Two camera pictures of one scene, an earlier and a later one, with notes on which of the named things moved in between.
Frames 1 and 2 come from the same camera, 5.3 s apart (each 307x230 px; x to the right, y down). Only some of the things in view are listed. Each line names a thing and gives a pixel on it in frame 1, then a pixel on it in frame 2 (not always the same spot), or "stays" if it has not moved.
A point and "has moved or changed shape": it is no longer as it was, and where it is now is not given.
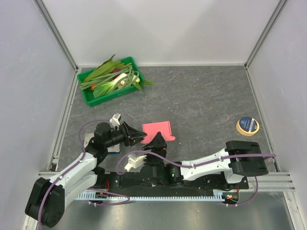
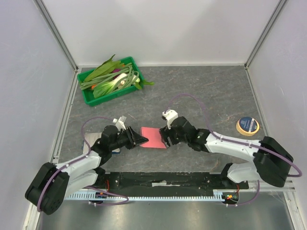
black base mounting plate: [108, 181] stays
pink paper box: [152, 129] has moved or changed shape
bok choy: [107, 86] stays
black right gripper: [156, 150] → [168, 136]
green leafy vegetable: [103, 69] stays
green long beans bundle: [113, 81] stays
